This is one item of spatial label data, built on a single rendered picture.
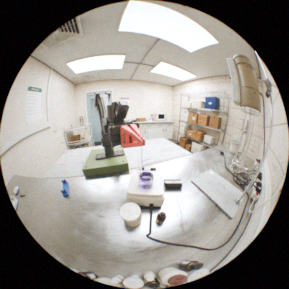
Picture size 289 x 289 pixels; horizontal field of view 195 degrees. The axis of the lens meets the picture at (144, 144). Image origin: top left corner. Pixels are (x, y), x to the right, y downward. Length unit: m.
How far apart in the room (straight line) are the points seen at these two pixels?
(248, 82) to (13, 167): 1.88
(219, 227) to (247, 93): 0.47
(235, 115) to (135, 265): 2.60
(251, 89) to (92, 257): 0.70
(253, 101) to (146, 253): 0.56
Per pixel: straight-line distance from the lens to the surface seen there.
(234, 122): 2.50
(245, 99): 0.39
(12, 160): 1.50
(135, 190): 0.29
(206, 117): 2.39
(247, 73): 0.42
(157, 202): 0.32
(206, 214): 0.40
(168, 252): 0.33
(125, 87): 3.29
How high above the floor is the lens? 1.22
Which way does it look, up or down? 22 degrees down
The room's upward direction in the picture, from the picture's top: straight up
